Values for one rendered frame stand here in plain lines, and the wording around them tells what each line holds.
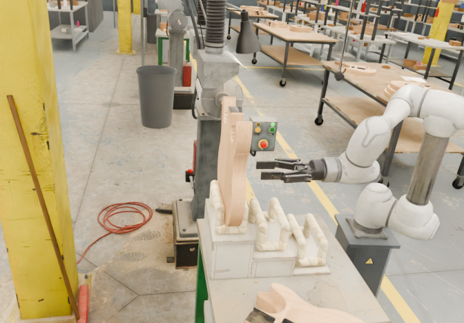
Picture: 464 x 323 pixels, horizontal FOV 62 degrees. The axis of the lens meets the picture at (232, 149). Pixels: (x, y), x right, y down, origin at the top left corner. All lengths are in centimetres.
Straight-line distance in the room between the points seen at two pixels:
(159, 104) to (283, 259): 376
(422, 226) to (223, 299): 111
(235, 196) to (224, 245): 22
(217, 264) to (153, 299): 132
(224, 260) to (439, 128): 106
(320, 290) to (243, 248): 32
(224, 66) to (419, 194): 110
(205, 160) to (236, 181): 138
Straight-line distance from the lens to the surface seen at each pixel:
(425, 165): 196
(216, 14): 202
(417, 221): 209
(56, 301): 258
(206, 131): 248
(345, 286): 154
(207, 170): 261
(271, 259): 144
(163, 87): 491
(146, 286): 277
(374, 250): 224
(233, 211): 123
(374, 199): 212
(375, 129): 131
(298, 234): 152
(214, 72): 191
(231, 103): 139
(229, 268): 143
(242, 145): 113
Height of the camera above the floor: 193
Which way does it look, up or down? 25 degrees down
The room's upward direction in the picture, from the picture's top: 5 degrees clockwise
